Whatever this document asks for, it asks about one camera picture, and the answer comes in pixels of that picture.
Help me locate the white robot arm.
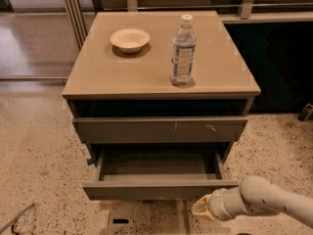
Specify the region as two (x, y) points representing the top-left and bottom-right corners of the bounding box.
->
(192, 176), (313, 228)

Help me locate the grey top drawer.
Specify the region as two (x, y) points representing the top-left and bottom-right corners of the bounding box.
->
(72, 117), (247, 144)

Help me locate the dark object at right edge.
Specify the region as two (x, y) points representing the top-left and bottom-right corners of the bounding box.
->
(297, 103), (313, 121)

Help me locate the grey drawer cabinet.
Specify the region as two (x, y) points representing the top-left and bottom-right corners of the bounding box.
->
(63, 12), (260, 159)

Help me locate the blue tape piece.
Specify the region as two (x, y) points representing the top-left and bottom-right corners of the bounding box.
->
(86, 159), (94, 165)

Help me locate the metal shelving frame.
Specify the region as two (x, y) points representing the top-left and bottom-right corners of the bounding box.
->
(64, 0), (313, 43)

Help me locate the grey metal bar on floor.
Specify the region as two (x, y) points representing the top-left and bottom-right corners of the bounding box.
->
(0, 203), (35, 234)

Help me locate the white ceramic bowl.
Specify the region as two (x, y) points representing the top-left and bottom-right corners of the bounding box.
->
(110, 28), (150, 54)

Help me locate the grey drawer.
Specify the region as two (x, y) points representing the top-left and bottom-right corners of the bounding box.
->
(83, 149), (238, 201)
(72, 117), (247, 144)

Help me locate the clear plastic water bottle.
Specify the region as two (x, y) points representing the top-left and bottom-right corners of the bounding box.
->
(171, 15), (197, 86)

